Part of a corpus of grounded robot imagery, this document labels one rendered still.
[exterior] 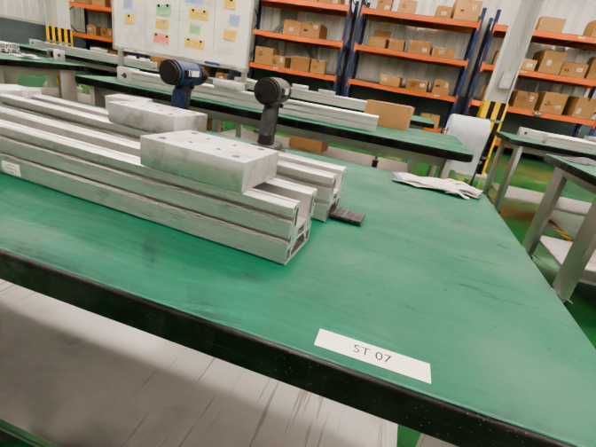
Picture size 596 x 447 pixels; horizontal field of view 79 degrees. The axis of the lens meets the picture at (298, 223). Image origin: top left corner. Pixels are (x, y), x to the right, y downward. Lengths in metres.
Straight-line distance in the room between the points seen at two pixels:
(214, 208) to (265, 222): 0.08
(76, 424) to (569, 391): 0.93
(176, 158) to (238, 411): 0.70
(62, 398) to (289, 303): 0.79
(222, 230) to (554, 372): 0.41
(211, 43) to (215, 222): 3.45
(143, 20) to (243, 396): 3.80
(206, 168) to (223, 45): 3.38
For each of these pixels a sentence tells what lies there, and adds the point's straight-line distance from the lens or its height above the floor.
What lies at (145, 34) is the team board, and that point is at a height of 1.13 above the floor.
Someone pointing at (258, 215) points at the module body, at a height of 0.84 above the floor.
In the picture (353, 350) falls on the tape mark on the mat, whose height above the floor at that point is 0.78.
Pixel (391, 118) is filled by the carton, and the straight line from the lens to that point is 2.62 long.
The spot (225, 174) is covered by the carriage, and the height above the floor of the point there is 0.88.
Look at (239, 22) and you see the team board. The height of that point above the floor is 1.36.
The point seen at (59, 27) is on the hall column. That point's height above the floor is 1.11.
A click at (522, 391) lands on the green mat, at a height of 0.78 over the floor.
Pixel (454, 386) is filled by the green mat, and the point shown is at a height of 0.78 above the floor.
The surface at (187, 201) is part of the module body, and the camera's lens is 0.53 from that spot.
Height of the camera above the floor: 1.01
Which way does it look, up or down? 22 degrees down
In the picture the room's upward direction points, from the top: 10 degrees clockwise
